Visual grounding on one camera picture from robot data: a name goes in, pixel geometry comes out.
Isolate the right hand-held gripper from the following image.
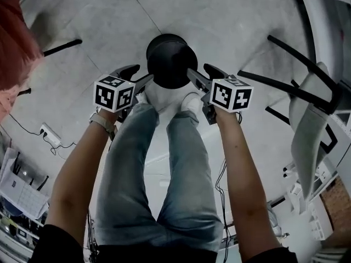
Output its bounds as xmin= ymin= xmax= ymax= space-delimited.
xmin=186 ymin=63 xmax=253 ymax=125

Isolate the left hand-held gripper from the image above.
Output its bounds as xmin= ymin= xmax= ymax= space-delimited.
xmin=93 ymin=64 xmax=155 ymax=122

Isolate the black round bucket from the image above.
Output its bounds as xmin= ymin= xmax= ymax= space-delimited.
xmin=145 ymin=33 xmax=199 ymax=90

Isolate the person's left forearm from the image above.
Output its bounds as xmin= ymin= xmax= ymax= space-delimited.
xmin=47 ymin=107 xmax=122 ymax=248

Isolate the person's right forearm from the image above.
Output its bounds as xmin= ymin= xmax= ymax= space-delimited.
xmin=214 ymin=108 xmax=284 ymax=260

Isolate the person's left white shoe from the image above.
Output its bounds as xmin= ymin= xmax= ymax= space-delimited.
xmin=135 ymin=90 xmax=151 ymax=107

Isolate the person's white shoe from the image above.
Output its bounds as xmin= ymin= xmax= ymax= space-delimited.
xmin=135 ymin=90 xmax=151 ymax=107
xmin=180 ymin=93 xmax=203 ymax=115

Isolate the person's right white shoe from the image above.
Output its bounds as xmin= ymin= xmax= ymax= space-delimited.
xmin=180 ymin=93 xmax=203 ymax=115

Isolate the beige wristwatch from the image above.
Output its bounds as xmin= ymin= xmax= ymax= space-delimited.
xmin=88 ymin=112 xmax=119 ymax=141

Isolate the person's left leg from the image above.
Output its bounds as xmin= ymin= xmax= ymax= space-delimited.
xmin=94 ymin=102 xmax=167 ymax=248

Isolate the person's leg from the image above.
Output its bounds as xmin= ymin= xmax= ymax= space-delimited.
xmin=94 ymin=102 xmax=167 ymax=248
xmin=156 ymin=110 xmax=225 ymax=255

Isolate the person's right leg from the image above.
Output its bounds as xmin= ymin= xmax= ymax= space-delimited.
xmin=156 ymin=110 xmax=225 ymax=255

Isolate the white power strip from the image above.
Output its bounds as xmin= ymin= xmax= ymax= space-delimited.
xmin=39 ymin=123 xmax=62 ymax=148

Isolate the grey plastic chair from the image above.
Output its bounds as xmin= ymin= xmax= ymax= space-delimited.
xmin=236 ymin=34 xmax=344 ymax=200

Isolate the pink cushioned armchair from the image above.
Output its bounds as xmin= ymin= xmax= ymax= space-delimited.
xmin=0 ymin=0 xmax=83 ymax=123

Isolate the white metal shelving rack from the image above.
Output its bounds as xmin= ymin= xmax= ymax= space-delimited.
xmin=283 ymin=0 xmax=351 ymax=242

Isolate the white cardboard box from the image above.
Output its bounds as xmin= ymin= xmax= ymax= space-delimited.
xmin=0 ymin=146 xmax=50 ymax=221

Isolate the thin black cable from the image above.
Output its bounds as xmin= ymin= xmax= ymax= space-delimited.
xmin=7 ymin=113 xmax=78 ymax=157

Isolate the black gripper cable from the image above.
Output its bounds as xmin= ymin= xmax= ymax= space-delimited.
xmin=214 ymin=157 xmax=234 ymax=263

